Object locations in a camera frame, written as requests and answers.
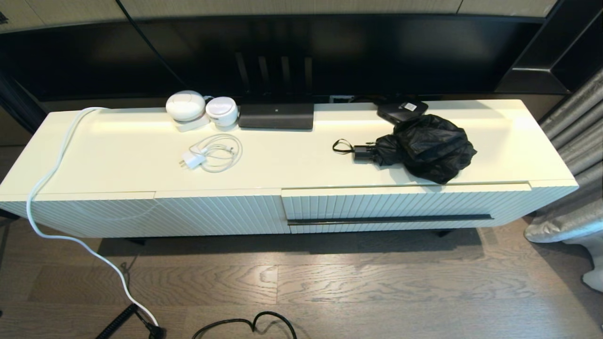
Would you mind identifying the dark grey curtain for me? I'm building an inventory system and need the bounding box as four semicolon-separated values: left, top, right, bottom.
0;71;48;135

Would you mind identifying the large white round device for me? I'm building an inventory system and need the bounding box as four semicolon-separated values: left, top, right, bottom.
165;90;211;133

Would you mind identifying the black power plug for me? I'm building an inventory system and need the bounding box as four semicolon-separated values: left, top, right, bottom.
134;308;166;339

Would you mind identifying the small white round device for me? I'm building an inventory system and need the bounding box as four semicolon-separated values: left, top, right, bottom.
205;97;238;127

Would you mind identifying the black television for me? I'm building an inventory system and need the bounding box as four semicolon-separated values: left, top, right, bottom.
0;12;559;102

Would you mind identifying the black coiled cable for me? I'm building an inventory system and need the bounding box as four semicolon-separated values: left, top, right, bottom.
96;303;139;339

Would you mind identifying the thick white power cord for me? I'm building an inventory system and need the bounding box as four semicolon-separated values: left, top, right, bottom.
26;106;158;328

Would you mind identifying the white charger adapter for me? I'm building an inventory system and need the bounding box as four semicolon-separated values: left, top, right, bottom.
179;151;207;170

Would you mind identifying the black floor cable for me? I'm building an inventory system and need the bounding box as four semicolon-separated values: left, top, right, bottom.
192;311;297;339

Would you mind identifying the white tv cabinet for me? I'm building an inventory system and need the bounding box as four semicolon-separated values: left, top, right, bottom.
0;98;580;238

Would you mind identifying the small black set-top box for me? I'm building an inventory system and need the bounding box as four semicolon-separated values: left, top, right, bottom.
377;99;429;124

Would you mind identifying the black umbrella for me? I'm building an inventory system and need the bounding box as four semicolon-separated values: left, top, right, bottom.
332;114;478;185

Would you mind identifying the white fluted drawer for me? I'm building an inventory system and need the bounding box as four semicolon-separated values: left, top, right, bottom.
282;183;532;234

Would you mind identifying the black shelf unit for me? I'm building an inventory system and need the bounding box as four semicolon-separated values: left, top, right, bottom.
495;0;603;95

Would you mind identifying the thin black wall cable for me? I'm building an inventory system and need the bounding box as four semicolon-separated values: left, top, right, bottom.
115;0;187;88

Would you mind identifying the black router with antennas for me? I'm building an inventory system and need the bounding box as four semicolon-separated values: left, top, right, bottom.
234;51;315;130

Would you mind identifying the thin white charging cable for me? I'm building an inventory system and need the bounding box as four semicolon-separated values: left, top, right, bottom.
188;133;243;173

